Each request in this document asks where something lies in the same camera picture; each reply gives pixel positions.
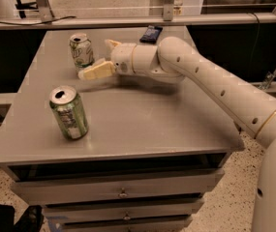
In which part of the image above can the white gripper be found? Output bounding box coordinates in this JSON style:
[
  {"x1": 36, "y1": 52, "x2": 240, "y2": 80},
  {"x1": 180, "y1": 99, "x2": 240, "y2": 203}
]
[{"x1": 78, "y1": 39, "x2": 137, "y2": 80}]

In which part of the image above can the white 7up can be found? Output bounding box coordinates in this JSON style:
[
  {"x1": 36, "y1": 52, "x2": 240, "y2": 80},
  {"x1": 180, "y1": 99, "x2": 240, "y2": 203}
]
[{"x1": 70, "y1": 33, "x2": 94, "y2": 72}]

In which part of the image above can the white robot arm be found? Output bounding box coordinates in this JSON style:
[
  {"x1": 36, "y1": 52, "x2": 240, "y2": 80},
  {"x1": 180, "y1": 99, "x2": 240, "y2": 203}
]
[{"x1": 78, "y1": 37, "x2": 276, "y2": 232}]

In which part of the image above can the dark blue rxbar wrapper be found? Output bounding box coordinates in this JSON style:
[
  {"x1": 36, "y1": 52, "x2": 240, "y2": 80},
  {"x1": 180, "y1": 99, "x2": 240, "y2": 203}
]
[{"x1": 139, "y1": 25, "x2": 163, "y2": 44}]

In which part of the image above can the green soda can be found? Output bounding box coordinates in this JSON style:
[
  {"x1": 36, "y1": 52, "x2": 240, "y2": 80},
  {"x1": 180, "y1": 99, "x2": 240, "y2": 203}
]
[{"x1": 49, "y1": 85, "x2": 88, "y2": 140}]

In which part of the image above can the grey drawer cabinet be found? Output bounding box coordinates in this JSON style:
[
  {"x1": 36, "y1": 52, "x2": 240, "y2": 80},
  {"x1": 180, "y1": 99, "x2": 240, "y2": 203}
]
[{"x1": 0, "y1": 26, "x2": 244, "y2": 232}]

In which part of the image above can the top drawer with knob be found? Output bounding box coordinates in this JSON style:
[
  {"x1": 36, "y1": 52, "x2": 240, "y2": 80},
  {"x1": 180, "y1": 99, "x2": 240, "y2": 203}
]
[{"x1": 12, "y1": 169, "x2": 225, "y2": 205}]

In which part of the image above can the drawer with knob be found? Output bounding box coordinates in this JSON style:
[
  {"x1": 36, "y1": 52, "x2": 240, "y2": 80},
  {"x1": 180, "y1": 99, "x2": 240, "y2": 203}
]
[
  {"x1": 12, "y1": 169, "x2": 225, "y2": 205},
  {"x1": 44, "y1": 197, "x2": 204, "y2": 223}
]

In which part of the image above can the black object bottom left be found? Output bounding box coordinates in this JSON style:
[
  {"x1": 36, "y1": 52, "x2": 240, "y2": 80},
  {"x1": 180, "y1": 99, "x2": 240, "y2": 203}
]
[{"x1": 0, "y1": 205, "x2": 44, "y2": 232}]

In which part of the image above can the black cable on rail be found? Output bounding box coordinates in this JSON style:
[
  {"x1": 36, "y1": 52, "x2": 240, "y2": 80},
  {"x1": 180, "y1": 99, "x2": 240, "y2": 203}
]
[{"x1": 0, "y1": 15, "x2": 77, "y2": 27}]

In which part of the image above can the metal bracket post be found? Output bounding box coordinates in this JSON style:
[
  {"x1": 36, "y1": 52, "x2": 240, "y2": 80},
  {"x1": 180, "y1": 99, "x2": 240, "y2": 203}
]
[{"x1": 163, "y1": 0, "x2": 174, "y2": 21}]

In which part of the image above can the black cable right side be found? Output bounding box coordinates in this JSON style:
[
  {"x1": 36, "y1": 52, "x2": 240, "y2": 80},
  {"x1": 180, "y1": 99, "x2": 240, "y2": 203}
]
[{"x1": 248, "y1": 13, "x2": 261, "y2": 66}]

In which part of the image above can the grey metal rail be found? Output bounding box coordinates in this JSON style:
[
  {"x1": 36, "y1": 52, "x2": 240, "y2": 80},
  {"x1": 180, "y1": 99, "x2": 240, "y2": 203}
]
[{"x1": 0, "y1": 13, "x2": 276, "y2": 30}]

